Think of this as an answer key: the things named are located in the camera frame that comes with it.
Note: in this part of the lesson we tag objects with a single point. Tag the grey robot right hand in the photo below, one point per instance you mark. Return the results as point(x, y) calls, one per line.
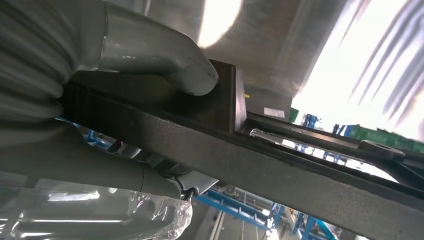
point(82, 172)

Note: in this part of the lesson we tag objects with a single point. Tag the green panel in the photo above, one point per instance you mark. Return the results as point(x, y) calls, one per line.
point(381, 137)

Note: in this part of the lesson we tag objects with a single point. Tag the blue metal shelf rack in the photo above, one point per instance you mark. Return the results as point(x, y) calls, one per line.
point(232, 205)
point(94, 140)
point(309, 121)

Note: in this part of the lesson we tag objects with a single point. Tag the white label sticker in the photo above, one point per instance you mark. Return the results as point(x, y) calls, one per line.
point(274, 112)

